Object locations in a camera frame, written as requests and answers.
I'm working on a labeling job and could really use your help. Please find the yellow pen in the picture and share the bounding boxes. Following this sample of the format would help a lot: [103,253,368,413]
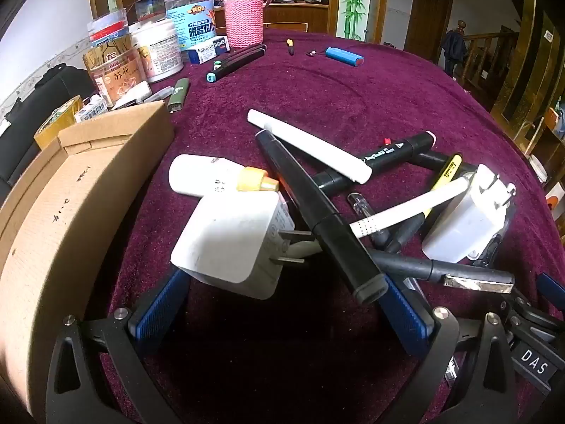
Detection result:
[380,154,464,254]

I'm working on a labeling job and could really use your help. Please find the black markers with teal caps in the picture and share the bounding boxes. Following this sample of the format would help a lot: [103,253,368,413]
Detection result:
[206,48,267,83]

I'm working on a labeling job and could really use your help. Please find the long black pen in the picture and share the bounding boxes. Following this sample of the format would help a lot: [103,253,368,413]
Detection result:
[255,129,390,305]

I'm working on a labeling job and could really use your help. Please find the pink knitted bottle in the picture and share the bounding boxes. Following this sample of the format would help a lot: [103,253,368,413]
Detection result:
[223,0,271,49]

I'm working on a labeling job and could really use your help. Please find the blue lighter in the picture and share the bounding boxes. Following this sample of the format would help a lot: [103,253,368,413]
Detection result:
[326,46,365,67]

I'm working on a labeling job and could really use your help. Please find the dark grey marker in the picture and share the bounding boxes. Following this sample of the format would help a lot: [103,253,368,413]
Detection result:
[415,151,480,177]

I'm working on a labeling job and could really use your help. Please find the purple velvet tablecloth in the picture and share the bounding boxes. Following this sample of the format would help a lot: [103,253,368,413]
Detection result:
[84,26,565,424]

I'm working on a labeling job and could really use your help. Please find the wooden door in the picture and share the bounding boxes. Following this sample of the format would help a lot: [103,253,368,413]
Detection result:
[403,0,456,65]

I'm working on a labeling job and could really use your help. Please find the clear tub red band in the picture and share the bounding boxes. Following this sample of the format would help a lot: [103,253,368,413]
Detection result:
[87,9,131,47]

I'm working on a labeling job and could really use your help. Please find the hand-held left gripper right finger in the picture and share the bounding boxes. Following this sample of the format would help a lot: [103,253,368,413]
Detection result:
[379,274,519,424]

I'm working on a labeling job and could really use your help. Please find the bamboo painted panel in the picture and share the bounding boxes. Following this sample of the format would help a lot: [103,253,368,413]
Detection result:
[337,0,376,40]

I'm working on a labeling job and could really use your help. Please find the tall white charger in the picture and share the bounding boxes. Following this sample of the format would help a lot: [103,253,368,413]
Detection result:
[421,163,517,266]

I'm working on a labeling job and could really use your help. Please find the wooden staircase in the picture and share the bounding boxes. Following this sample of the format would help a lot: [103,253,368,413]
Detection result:
[459,25,520,99]

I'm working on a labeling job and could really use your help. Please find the orange jar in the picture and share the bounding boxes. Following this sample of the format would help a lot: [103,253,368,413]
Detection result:
[83,37,147,107]

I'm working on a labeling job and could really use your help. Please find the black bag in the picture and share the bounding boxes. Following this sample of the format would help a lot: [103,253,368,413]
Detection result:
[0,65,100,204]

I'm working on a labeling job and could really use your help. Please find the white bottle yellow cap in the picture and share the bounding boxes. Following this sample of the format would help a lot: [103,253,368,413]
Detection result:
[169,154,281,197]

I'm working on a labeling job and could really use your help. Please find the cardboard box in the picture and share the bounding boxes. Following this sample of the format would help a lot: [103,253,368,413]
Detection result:
[0,99,176,424]

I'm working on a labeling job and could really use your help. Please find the yellow tape roll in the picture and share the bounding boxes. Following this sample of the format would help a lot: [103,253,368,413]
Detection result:
[34,95,85,151]

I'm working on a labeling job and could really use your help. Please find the black marker green cap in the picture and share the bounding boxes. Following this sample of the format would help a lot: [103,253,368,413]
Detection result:
[214,44,268,69]

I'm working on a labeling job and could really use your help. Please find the small blue white box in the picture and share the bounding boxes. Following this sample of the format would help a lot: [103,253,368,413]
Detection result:
[187,35,231,65]

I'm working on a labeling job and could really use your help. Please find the small white carton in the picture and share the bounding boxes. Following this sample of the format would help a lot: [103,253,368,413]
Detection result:
[73,97,109,124]

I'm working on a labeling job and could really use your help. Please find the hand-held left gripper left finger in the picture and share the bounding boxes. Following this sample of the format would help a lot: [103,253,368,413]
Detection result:
[44,269,195,424]

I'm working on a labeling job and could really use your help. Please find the square white charger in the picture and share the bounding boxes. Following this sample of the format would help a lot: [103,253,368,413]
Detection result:
[171,190,319,301]

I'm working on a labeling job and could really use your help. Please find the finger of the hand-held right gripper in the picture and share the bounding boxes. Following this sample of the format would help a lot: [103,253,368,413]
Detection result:
[534,271,565,312]
[505,292,565,343]

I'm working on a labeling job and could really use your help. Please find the green lighter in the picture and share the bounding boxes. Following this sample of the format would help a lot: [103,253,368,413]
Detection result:
[166,77,192,114]

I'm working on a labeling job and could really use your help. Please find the white jar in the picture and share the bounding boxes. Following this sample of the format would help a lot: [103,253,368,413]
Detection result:
[129,18,185,84]

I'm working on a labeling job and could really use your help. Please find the thin white pen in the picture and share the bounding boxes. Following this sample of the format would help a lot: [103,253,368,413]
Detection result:
[350,176,469,240]

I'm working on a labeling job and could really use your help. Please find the black marker white print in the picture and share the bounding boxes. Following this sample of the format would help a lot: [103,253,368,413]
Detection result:
[313,130,439,196]

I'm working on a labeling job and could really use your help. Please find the clear gel pen black grip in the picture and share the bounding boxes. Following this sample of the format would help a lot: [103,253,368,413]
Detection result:
[346,192,385,248]

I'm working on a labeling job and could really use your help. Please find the clear jar blue label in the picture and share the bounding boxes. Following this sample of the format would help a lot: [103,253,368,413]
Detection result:
[159,0,218,52]

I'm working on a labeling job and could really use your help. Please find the black pen silver clip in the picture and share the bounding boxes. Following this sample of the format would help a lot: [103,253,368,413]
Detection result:
[368,249,516,296]

